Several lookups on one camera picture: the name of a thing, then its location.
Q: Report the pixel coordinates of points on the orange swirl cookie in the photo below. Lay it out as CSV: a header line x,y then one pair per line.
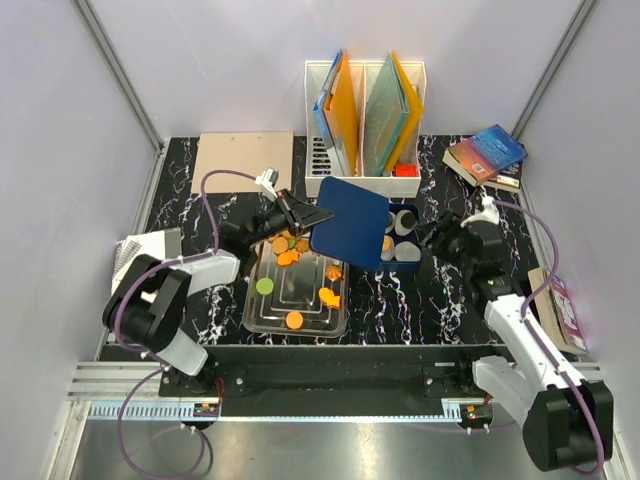
x,y
302,245
334,273

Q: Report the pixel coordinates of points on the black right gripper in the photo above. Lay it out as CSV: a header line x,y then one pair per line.
x,y
449,225

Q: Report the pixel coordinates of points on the blue tin lid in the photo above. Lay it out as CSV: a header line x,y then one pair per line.
x,y
355,233

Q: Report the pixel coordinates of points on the white paper cup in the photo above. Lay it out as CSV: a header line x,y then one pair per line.
x,y
407,252
389,254
390,223
399,230

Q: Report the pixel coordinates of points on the teal folder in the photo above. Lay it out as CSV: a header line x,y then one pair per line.
x,y
384,108

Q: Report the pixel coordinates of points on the orange fish cookie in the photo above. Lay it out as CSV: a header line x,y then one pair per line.
x,y
329,298

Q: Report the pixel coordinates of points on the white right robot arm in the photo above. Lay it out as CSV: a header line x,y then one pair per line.
x,y
566,420

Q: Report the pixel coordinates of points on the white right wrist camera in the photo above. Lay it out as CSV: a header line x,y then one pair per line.
x,y
488,213

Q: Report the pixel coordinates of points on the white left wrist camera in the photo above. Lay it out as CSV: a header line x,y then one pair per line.
x,y
266,182

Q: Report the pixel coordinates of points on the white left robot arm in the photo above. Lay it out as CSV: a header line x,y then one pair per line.
x,y
146,310

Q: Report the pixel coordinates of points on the tan clipboard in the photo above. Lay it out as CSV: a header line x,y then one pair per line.
x,y
247,152

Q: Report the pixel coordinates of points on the lower paperback book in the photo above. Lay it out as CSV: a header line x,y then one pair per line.
x,y
508,180

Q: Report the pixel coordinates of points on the blue paperback book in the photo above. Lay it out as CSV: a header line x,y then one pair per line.
x,y
488,153

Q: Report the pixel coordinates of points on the purple box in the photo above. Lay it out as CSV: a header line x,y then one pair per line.
x,y
557,318

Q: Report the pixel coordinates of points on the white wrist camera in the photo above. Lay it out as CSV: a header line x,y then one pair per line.
x,y
488,213
266,182

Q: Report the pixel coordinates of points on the white paper manual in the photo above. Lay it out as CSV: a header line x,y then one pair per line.
x,y
162,245

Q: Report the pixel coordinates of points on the orange folder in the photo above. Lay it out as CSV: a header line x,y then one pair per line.
x,y
341,115

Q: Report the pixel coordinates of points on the orange star cookie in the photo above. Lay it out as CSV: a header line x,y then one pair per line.
x,y
288,258

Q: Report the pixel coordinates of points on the white file organizer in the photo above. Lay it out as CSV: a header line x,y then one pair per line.
x,y
318,165

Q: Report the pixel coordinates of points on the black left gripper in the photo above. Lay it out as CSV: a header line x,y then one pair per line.
x,y
299,215

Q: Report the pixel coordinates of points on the blue folder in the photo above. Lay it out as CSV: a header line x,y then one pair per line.
x,y
322,124

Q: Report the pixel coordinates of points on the red small box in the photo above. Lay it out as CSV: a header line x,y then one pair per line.
x,y
405,170

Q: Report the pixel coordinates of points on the black sandwich cookie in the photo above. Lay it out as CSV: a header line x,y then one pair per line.
x,y
407,220

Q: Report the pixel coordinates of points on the blue cookie tin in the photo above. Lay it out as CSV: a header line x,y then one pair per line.
x,y
399,267

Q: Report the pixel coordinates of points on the yellow folder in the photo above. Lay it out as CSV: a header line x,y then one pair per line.
x,y
412,113

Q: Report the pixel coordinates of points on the green round cookie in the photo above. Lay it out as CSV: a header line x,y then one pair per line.
x,y
264,286

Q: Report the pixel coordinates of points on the steel baking tray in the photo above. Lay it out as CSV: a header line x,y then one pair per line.
x,y
295,289

